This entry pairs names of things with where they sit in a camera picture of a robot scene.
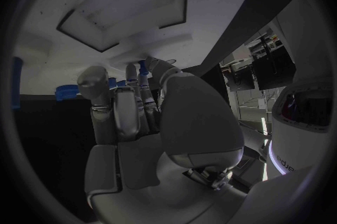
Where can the workshop desk with screens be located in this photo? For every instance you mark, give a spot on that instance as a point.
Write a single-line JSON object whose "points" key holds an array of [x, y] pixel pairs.
{"points": [[273, 72]]}

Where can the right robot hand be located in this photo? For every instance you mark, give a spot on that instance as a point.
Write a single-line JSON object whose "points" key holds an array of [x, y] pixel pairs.
{"points": [[194, 123]]}

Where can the blue long cylinder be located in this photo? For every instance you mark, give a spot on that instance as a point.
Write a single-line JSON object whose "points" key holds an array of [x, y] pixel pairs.
{"points": [[16, 85]]}

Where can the blue gear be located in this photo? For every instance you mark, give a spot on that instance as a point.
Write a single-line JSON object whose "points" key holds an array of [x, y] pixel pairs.
{"points": [[65, 92]]}

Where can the blue peg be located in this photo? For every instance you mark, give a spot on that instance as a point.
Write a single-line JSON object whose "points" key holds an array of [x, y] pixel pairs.
{"points": [[142, 69]]}

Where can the blue short cylinder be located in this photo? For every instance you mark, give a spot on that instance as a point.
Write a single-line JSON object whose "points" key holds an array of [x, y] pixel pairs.
{"points": [[112, 83]]}

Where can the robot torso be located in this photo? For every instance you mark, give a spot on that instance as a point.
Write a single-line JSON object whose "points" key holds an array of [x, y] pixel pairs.
{"points": [[295, 144]]}

